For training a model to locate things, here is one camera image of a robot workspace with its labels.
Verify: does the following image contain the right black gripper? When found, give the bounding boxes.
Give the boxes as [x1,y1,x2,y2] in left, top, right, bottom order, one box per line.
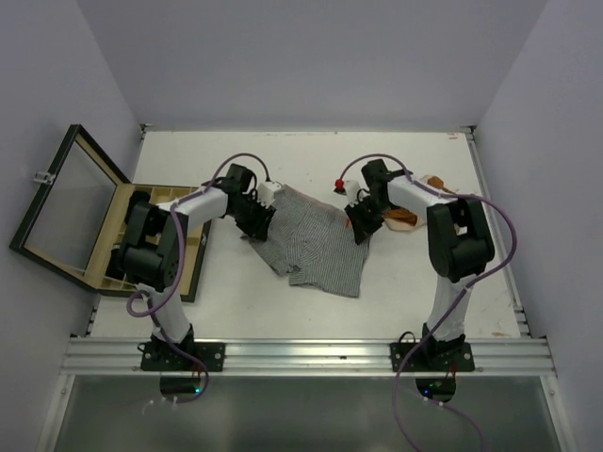
[345,195,392,242]

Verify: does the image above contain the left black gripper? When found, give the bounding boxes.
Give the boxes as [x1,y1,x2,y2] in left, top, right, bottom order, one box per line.
[230,194,275,241]

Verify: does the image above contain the grey striped underwear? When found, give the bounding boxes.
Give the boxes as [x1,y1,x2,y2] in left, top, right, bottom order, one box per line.
[244,186,369,299]

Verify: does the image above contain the black underwear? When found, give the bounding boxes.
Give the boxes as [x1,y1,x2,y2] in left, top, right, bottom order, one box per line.
[105,247,124,281]
[124,189,151,224]

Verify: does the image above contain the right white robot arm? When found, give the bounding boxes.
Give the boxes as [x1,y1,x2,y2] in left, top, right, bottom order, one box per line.
[334,159,495,370]

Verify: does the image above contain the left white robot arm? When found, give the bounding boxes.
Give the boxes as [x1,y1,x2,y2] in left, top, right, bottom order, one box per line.
[117,163,283,370]

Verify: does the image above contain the orange underwear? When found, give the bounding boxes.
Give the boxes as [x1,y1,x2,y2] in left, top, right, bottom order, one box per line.
[384,175,451,233]

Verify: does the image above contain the rolled black underwear in box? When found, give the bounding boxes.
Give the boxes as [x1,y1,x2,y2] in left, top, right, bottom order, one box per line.
[105,247,124,281]

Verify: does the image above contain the wooden compartment organizer box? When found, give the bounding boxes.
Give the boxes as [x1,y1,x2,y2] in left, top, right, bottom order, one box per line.
[82,184,211,303]

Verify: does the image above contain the glass box lid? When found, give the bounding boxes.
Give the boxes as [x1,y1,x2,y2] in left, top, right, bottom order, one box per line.
[9,124,132,293]

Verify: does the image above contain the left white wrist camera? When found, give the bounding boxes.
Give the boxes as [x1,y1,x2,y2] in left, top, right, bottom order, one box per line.
[257,181,284,207]

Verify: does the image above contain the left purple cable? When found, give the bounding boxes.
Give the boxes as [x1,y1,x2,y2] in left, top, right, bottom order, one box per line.
[127,153,272,406]

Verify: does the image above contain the purple cable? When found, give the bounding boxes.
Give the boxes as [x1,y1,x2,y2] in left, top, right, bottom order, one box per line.
[127,153,272,406]
[339,151,520,452]

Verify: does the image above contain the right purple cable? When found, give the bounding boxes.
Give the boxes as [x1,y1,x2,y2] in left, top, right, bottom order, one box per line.
[339,151,520,452]

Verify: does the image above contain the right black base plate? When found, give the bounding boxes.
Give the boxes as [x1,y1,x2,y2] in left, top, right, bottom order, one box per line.
[389,332,476,372]

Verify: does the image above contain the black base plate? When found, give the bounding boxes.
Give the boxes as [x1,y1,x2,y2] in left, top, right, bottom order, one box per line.
[389,332,476,372]
[137,341,226,372]

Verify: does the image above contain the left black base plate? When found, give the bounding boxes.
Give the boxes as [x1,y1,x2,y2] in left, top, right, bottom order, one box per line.
[137,341,226,372]

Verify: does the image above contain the white wall latch clip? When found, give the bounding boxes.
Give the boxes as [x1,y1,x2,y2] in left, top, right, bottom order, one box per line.
[33,171,56,186]

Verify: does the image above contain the aluminium mounting rail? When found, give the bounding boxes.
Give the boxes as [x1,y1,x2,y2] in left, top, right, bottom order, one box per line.
[60,338,555,377]

